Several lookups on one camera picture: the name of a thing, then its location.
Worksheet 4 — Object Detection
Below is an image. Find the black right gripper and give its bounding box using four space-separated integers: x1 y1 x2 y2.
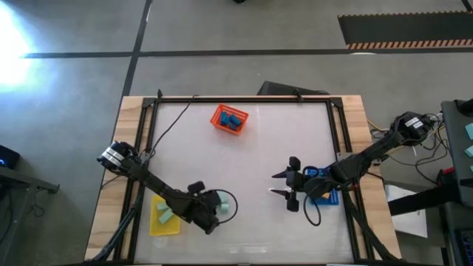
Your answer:
269 156 306 213

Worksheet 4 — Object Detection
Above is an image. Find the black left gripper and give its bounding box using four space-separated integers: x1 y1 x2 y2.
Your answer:
187 180 222 236

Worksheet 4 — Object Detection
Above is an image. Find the mint green T-shaped block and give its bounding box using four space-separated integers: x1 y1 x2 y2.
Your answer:
216 190 232 216

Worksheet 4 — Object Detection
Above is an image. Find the yellow plastic basket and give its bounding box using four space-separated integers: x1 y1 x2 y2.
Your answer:
149 194 182 236

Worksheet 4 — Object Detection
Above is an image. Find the blue plastic basket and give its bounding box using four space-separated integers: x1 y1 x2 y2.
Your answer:
303 166 340 206

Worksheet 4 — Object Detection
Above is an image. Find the orange plastic basket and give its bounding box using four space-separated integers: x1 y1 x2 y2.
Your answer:
209 103 250 136

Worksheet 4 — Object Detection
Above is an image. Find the black box beside table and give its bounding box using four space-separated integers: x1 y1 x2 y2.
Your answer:
256 81 330 97

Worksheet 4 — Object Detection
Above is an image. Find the white paper sheet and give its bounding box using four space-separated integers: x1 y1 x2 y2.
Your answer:
384 183 429 239

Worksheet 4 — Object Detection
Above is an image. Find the black support beam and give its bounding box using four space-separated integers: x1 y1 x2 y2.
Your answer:
387 184 465 217

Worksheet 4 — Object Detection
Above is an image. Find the grey side table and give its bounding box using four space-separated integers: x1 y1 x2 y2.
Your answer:
441 98 473 208

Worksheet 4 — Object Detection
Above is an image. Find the black metal stand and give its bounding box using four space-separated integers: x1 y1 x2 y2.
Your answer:
0 166 61 266

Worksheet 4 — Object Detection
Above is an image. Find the black keyboard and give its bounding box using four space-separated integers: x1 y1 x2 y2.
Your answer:
454 227 473 266

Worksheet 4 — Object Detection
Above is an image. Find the black mat with hazard stripe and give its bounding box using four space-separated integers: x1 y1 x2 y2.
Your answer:
338 10 473 50

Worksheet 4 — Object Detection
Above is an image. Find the black device with blue light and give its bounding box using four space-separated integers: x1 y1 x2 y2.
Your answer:
0 145 21 170

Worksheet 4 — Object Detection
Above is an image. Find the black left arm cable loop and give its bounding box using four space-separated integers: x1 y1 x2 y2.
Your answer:
216 188 239 225

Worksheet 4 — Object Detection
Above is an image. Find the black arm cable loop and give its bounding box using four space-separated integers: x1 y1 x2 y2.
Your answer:
216 188 239 225
303 194 322 228

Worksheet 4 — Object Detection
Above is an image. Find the black right arm cable loop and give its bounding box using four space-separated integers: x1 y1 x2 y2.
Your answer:
303 194 322 228

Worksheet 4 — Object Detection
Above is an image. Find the black aluminium table frame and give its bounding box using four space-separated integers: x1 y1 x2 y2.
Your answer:
83 96 407 266

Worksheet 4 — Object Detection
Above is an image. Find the thin black cable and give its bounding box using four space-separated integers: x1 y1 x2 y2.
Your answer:
149 94 200 153

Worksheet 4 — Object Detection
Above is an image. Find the yellow cable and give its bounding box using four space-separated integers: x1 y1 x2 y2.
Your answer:
367 118 389 133

